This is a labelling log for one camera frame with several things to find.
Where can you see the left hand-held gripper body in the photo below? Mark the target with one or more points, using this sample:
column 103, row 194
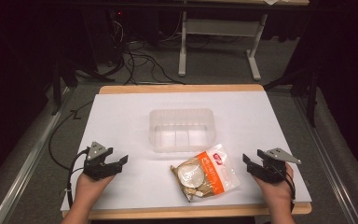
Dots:
column 97, row 164

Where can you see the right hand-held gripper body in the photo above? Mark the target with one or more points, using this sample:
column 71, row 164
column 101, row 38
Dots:
column 273, row 169

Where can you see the person's right hand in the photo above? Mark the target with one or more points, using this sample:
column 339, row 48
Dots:
column 276, row 193

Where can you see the person's left hand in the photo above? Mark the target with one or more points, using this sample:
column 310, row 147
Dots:
column 90, row 189

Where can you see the orange and clear snack bag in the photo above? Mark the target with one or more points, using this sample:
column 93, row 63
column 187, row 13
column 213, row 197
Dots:
column 205, row 174

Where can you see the white table sheet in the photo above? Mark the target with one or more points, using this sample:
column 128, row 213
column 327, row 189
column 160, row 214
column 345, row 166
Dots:
column 143, row 118

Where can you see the clear plastic container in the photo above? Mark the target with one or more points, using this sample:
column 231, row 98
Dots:
column 182, row 130

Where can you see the black metal stand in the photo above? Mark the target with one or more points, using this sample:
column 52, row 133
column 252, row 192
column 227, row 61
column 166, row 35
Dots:
column 307, row 84
column 62, row 74

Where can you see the aluminium rail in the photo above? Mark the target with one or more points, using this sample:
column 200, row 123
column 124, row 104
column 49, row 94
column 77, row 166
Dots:
column 326, row 155
column 28, row 161

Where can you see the white metal desk frame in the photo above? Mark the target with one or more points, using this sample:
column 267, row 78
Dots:
column 220, row 27

